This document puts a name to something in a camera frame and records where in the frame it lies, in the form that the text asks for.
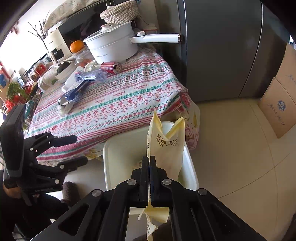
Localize crumpled pale paper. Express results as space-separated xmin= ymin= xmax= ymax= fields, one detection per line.
xmin=84 ymin=60 xmax=101 ymax=72

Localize beige paper pouch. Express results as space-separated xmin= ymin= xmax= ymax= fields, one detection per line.
xmin=138 ymin=110 xmax=186 ymax=241

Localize dried twig bunch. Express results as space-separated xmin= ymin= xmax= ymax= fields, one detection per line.
xmin=28 ymin=10 xmax=50 ymax=47

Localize woven rope basket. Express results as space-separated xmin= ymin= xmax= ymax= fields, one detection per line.
xmin=100 ymin=0 xmax=139 ymax=26

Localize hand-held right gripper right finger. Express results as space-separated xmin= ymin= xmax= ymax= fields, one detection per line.
xmin=150 ymin=156 xmax=269 ymax=241

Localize white floral cloth bundle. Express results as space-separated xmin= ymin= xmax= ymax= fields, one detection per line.
xmin=37 ymin=66 xmax=61 ymax=91

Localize red label spice jar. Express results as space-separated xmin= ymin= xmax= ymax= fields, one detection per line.
xmin=34 ymin=63 xmax=47 ymax=77

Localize white plastic bin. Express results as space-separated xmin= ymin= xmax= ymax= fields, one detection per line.
xmin=103 ymin=120 xmax=199 ymax=193

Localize brown fuzzy slipper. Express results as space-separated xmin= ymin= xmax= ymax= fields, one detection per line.
xmin=62 ymin=182 xmax=80 ymax=205

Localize person's left hand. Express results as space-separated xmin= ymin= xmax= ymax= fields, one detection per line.
xmin=3 ymin=186 xmax=23 ymax=199

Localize white electric cooking pot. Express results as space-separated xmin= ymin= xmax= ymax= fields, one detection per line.
xmin=83 ymin=21 xmax=183 ymax=65

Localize floral under cloth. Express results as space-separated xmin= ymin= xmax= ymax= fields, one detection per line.
xmin=179 ymin=93 xmax=201 ymax=151

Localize red drink can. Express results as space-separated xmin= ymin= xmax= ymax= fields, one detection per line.
xmin=100 ymin=61 xmax=122 ymax=75

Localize person's dark pants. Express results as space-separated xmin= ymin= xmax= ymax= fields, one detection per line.
xmin=0 ymin=183 xmax=70 ymax=241

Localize floral dust cover cloth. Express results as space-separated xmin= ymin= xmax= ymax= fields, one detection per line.
xmin=43 ymin=0 xmax=105 ymax=32

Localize grey refrigerator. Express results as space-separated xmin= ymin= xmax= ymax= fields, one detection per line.
xmin=159 ymin=0 xmax=291 ymax=104

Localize blue foil wrapper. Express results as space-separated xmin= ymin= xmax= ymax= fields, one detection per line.
xmin=58 ymin=79 xmax=90 ymax=110

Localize glass jar with wooden lid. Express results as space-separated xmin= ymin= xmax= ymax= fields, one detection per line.
xmin=74 ymin=50 xmax=93 ymax=68

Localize black wire rack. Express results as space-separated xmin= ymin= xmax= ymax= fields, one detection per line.
xmin=0 ymin=58 xmax=45 ymax=133

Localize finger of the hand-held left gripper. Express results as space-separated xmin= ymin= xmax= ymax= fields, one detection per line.
xmin=36 ymin=156 xmax=88 ymax=177
xmin=25 ymin=132 xmax=78 ymax=158

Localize crushed clear plastic bottle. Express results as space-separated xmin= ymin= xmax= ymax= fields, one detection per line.
xmin=74 ymin=70 xmax=107 ymax=82

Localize green leafy plant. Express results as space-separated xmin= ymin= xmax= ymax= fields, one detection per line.
xmin=7 ymin=82 xmax=29 ymax=103

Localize orange fruit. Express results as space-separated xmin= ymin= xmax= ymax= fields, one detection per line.
xmin=70 ymin=40 xmax=84 ymax=53

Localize patterned striped tablecloth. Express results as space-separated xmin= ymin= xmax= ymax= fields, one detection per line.
xmin=28 ymin=45 xmax=192 ymax=161

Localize pink tissue box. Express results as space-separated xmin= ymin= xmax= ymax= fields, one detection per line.
xmin=142 ymin=23 xmax=159 ymax=35

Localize white air fryer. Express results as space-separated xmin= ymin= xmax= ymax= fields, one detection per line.
xmin=44 ymin=29 xmax=73 ymax=64

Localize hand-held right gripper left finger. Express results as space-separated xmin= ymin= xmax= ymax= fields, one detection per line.
xmin=30 ymin=156 xmax=149 ymax=241

